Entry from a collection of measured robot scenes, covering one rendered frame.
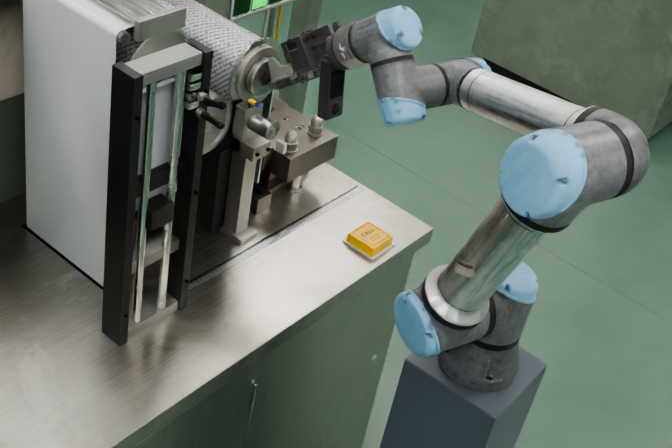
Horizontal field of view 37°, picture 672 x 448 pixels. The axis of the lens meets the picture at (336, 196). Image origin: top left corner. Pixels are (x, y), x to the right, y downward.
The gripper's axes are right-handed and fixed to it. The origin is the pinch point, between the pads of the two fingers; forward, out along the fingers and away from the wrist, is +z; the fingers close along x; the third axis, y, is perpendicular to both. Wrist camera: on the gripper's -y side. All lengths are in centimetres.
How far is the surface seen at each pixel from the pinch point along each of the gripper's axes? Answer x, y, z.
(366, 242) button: -11.4, -36.9, 4.6
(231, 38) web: 4.2, 11.5, 2.5
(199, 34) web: 6.2, 14.4, 8.2
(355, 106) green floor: -188, -27, 161
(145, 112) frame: 40.3, 4.6, -13.8
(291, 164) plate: -8.9, -16.7, 14.5
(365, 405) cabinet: -26, -83, 41
